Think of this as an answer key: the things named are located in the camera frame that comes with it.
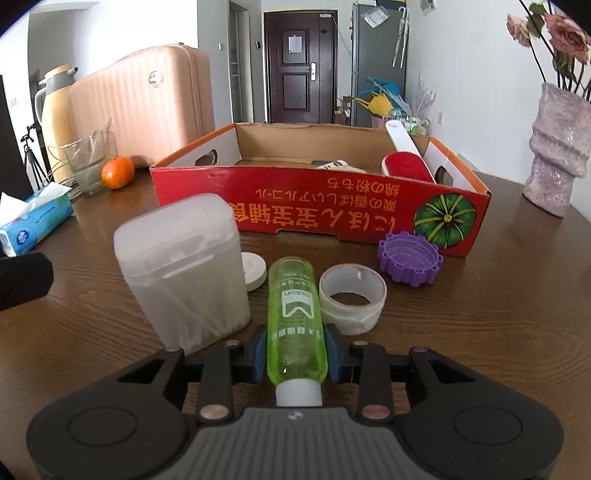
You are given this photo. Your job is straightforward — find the translucent cotton swab box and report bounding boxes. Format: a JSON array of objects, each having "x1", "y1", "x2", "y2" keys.
[{"x1": 113, "y1": 194, "x2": 250, "y2": 354}]

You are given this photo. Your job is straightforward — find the small white round disc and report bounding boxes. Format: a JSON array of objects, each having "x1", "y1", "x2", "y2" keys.
[{"x1": 242, "y1": 252, "x2": 267, "y2": 292}]

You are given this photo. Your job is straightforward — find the small white bottle in box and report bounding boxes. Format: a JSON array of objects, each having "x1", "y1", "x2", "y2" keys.
[{"x1": 311, "y1": 159, "x2": 363, "y2": 173}]

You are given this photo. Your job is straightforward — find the beige thermos jug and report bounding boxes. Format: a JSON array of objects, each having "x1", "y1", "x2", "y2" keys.
[{"x1": 35, "y1": 64, "x2": 77, "y2": 183}]

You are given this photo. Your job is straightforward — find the blue tissue pack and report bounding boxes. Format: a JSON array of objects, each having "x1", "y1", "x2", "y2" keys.
[{"x1": 0, "y1": 182, "x2": 73, "y2": 257}]

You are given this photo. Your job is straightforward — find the dark brown entrance door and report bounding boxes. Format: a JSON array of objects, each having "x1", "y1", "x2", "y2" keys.
[{"x1": 263, "y1": 10, "x2": 338, "y2": 124}]

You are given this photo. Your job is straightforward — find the purple textured vase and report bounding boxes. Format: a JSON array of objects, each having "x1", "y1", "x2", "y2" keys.
[{"x1": 523, "y1": 83, "x2": 590, "y2": 218}]

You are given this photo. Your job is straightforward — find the red cardboard box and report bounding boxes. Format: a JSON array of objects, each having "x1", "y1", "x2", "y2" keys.
[{"x1": 150, "y1": 123, "x2": 492, "y2": 257}]

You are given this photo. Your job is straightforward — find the dried pink roses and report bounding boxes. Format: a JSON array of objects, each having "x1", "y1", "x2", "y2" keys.
[{"x1": 506, "y1": 1, "x2": 590, "y2": 103}]

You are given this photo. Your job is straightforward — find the yellow blue items pile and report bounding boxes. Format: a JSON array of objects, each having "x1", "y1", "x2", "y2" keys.
[{"x1": 353, "y1": 76, "x2": 411, "y2": 118}]

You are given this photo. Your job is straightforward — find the pink hard suitcase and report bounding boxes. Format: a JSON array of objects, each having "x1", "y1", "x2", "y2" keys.
[{"x1": 68, "y1": 44, "x2": 215, "y2": 168}]

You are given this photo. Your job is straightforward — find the clear glass pitcher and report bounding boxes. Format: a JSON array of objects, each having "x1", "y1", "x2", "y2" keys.
[{"x1": 47, "y1": 120, "x2": 117, "y2": 195}]

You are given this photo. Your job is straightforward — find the orange tangerine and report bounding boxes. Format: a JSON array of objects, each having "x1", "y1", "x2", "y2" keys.
[{"x1": 101, "y1": 156, "x2": 135, "y2": 190}]

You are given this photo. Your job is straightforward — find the grey refrigerator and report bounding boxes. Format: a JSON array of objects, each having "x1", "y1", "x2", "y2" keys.
[{"x1": 351, "y1": 1, "x2": 407, "y2": 100}]

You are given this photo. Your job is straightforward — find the white tape roll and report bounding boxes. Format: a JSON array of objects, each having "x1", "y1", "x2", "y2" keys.
[{"x1": 318, "y1": 264, "x2": 388, "y2": 336}]

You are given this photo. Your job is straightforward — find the green spray bottle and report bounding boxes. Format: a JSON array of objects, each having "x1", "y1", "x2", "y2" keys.
[{"x1": 266, "y1": 256, "x2": 329, "y2": 408}]

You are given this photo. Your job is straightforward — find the wire storage cart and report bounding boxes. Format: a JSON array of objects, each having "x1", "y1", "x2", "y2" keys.
[{"x1": 370, "y1": 110, "x2": 431, "y2": 136}]

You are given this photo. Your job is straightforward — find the purple ridged plastic lid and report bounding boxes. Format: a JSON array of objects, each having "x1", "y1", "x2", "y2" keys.
[{"x1": 378, "y1": 232, "x2": 444, "y2": 287}]

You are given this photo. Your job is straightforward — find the black camera tripod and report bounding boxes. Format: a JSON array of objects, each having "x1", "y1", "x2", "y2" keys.
[{"x1": 20, "y1": 125, "x2": 53, "y2": 191}]

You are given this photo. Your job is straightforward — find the red white lint brush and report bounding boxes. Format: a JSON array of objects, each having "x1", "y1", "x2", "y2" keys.
[{"x1": 382, "y1": 120, "x2": 435, "y2": 183}]

